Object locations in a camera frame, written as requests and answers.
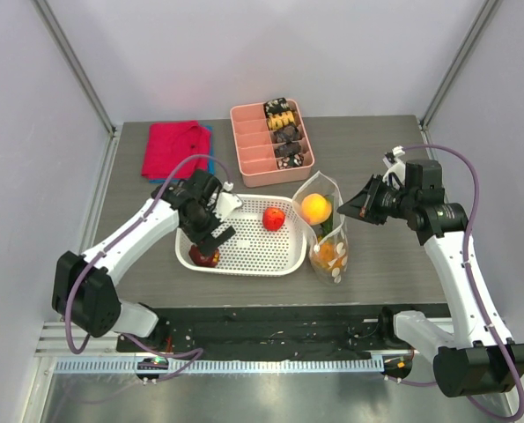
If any magenta folded cloth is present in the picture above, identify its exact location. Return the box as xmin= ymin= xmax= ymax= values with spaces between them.
xmin=140 ymin=120 xmax=212 ymax=181

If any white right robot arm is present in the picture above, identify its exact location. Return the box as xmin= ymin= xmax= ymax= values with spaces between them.
xmin=337 ymin=160 xmax=524 ymax=397

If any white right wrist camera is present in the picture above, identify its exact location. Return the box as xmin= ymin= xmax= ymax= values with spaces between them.
xmin=383 ymin=146 xmax=406 ymax=187

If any black patterned rolled sock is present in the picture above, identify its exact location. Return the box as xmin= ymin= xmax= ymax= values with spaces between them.
xmin=274 ymin=142 xmax=302 ymax=159

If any yellow black rolled sock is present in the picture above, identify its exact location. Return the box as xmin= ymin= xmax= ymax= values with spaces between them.
xmin=266 ymin=110 xmax=296 ymax=130

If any black floral rolled sock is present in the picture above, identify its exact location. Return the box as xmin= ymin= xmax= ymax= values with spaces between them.
xmin=263 ymin=97 xmax=291 ymax=117

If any dark red apple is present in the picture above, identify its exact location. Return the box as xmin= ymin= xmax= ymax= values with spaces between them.
xmin=188 ymin=245 xmax=220 ymax=268

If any yellow orange peach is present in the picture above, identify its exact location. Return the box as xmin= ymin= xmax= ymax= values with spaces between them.
xmin=300 ymin=193 xmax=332 ymax=226

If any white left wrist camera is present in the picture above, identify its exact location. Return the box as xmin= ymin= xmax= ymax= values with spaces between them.
xmin=215 ymin=182 xmax=243 ymax=221

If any white slotted cable duct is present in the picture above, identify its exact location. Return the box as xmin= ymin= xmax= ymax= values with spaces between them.
xmin=54 ymin=356 xmax=384 ymax=375

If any bright red apple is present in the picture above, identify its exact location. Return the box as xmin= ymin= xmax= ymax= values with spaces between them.
xmin=262 ymin=207 xmax=286 ymax=232

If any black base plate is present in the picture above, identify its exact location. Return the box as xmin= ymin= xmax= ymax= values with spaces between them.
xmin=115 ymin=306 xmax=431 ymax=360

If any orange toy pineapple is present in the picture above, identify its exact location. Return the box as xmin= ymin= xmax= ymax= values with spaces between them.
xmin=311 ymin=196 xmax=349 ymax=278

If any white perforated plastic basket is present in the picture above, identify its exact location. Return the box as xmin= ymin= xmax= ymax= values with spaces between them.
xmin=175 ymin=194 xmax=307 ymax=277

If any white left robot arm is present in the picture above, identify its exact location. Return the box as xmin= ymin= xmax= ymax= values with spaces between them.
xmin=51 ymin=170 xmax=242 ymax=352

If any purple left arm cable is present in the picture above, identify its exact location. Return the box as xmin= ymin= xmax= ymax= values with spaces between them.
xmin=65 ymin=153 xmax=234 ymax=381

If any black white speckled sock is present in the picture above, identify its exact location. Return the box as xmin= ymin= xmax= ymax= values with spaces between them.
xmin=277 ymin=154 xmax=304 ymax=170

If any dark brown rolled sock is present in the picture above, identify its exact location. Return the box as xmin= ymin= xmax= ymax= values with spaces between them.
xmin=273 ymin=124 xmax=302 ymax=144

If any clear polka dot zip bag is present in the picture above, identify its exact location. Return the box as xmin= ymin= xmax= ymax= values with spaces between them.
xmin=292 ymin=171 xmax=349 ymax=286

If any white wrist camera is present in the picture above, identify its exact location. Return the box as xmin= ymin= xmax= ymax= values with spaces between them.
xmin=215 ymin=182 xmax=243 ymax=221
xmin=383 ymin=146 xmax=406 ymax=187

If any pink divided organizer tray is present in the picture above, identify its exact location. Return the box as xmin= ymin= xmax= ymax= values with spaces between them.
xmin=230 ymin=98 xmax=315 ymax=188

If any blue folded cloth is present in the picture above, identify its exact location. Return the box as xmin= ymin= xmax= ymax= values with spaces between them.
xmin=149 ymin=124 xmax=214 ymax=184

